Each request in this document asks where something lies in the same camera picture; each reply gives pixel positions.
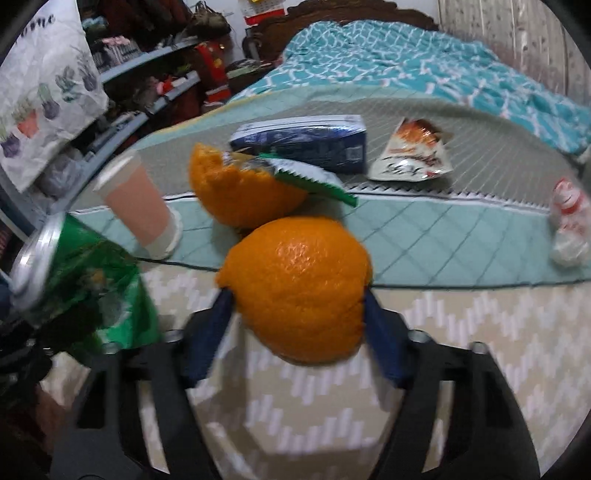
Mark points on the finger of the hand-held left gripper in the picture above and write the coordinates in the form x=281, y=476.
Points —
x=21, y=364

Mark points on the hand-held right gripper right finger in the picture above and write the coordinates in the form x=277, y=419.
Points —
x=384, y=339

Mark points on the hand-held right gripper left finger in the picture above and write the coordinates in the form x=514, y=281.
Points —
x=213, y=334

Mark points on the large orange peel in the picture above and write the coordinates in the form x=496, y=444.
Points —
x=300, y=286

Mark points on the green soda can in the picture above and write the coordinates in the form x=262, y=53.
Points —
x=92, y=290

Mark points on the pink paper cup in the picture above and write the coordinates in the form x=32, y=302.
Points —
x=138, y=207

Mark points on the dark blue drink carton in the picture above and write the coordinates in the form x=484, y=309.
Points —
x=323, y=147

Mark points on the small white drink bottle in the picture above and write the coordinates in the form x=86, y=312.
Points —
x=570, y=217

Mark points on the person's left forearm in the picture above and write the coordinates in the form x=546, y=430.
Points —
x=46, y=424

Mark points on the patchwork bed sheet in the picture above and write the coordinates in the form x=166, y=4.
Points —
x=415, y=230

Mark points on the torn orange peel half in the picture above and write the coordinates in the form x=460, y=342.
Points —
x=231, y=196

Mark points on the green silver snack wrapper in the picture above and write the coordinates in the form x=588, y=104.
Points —
x=307, y=177

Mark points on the white orange snack packet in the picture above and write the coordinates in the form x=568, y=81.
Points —
x=406, y=157

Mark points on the grey storage shelf rack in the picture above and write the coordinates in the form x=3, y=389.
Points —
x=152, y=87

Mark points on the red gift bag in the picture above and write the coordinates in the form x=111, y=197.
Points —
x=213, y=69

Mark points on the potted plant printed cloth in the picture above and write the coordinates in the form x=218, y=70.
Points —
x=41, y=92

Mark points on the teal patterned quilt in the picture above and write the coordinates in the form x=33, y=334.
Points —
x=415, y=64

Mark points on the leaf patterned curtain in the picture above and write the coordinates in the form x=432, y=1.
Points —
x=498, y=32

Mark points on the carved wooden headboard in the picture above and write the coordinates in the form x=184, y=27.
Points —
x=332, y=11

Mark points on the red wall calendar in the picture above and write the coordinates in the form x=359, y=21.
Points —
x=258, y=11

